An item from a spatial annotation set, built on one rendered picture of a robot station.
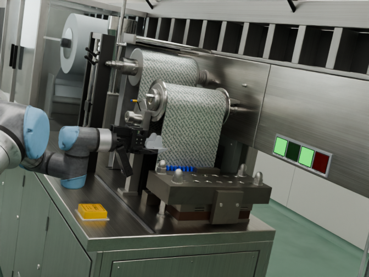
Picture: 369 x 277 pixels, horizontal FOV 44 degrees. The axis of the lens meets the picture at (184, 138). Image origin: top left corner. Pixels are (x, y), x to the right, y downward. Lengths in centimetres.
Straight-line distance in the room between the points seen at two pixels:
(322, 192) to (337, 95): 325
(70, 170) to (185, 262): 45
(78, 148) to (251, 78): 67
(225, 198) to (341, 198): 302
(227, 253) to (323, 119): 52
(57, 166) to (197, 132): 49
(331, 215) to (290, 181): 62
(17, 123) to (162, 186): 55
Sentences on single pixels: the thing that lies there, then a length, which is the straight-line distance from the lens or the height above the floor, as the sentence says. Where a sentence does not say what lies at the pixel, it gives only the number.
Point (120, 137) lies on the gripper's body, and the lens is 149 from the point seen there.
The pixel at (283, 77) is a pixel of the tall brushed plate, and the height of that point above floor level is 141.
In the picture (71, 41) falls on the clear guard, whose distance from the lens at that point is 248.
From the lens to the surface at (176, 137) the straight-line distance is 158.
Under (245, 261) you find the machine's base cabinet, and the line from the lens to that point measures 160.
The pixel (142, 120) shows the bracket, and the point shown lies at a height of 117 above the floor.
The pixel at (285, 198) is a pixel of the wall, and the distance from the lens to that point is 496.
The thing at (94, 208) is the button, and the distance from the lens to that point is 143.
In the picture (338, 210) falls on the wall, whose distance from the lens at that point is 448.
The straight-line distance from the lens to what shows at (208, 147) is 166.
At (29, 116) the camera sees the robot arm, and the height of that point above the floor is 123.
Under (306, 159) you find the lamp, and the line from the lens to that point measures 145.
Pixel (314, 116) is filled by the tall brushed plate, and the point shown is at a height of 131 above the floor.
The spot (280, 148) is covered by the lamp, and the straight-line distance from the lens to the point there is 153.
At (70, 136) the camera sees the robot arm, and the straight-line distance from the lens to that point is 141.
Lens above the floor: 143
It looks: 10 degrees down
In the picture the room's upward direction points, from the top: 10 degrees clockwise
